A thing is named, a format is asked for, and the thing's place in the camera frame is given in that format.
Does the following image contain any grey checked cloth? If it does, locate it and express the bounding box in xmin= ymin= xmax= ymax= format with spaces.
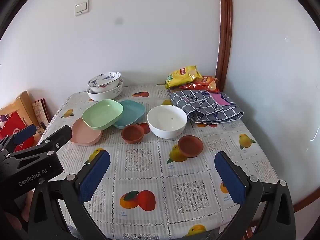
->
xmin=168 ymin=89 xmax=244 ymax=124

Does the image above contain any green square plate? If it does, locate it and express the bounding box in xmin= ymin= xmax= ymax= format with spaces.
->
xmin=82 ymin=99 xmax=124 ymax=130

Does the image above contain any brown wooden baseboard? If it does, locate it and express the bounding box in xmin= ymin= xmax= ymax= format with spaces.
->
xmin=292 ymin=190 xmax=320 ymax=213

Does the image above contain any fruit print tablecloth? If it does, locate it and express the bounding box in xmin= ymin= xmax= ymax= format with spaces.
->
xmin=37 ymin=83 xmax=279 ymax=240

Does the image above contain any red paper bag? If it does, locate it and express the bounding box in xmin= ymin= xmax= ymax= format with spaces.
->
xmin=0 ymin=111 xmax=35 ymax=153

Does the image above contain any blue patterned porcelain bowl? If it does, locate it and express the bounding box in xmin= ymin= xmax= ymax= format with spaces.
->
xmin=87 ymin=72 xmax=122 ymax=93

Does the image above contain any light wooden board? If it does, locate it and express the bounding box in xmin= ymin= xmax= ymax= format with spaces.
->
xmin=0 ymin=91 xmax=40 ymax=130

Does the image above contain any teal square plate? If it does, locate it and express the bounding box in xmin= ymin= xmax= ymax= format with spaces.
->
xmin=112 ymin=100 xmax=146 ymax=130

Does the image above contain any medium white bowl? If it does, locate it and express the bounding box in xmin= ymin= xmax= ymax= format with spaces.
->
xmin=147 ymin=105 xmax=188 ymax=139

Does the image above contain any large white grey-patterned bowl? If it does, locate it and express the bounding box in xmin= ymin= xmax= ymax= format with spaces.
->
xmin=87 ymin=81 xmax=124 ymax=102

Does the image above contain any person's left hand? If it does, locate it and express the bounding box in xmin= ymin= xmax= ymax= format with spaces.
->
xmin=21 ymin=189 xmax=34 ymax=223

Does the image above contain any white light switch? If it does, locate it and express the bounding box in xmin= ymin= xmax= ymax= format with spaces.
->
xmin=74 ymin=1 xmax=89 ymax=17

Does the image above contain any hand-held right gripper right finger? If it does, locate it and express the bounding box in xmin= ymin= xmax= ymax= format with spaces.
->
xmin=214 ymin=151 xmax=297 ymax=240

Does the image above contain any pink square plate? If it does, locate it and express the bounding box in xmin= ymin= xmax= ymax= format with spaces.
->
xmin=69 ymin=117 xmax=103 ymax=146

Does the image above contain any brown wooden door frame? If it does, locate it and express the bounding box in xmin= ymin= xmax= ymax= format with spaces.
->
xmin=215 ymin=0 xmax=233 ymax=93

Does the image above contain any yellow chips bag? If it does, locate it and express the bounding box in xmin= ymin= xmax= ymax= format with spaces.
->
xmin=165 ymin=65 xmax=202 ymax=89

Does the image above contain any red chips bag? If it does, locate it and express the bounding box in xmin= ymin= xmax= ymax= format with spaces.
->
xmin=179 ymin=76 xmax=220 ymax=93

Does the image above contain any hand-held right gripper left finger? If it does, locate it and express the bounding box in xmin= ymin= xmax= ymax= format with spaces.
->
xmin=27 ymin=150 xmax=111 ymax=240

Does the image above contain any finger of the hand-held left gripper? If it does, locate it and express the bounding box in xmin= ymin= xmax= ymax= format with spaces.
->
xmin=5 ymin=125 xmax=73 ymax=159
xmin=0 ymin=124 xmax=37 ymax=153

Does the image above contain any brown patterned box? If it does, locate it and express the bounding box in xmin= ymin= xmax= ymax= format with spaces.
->
xmin=32 ymin=98 xmax=50 ymax=130

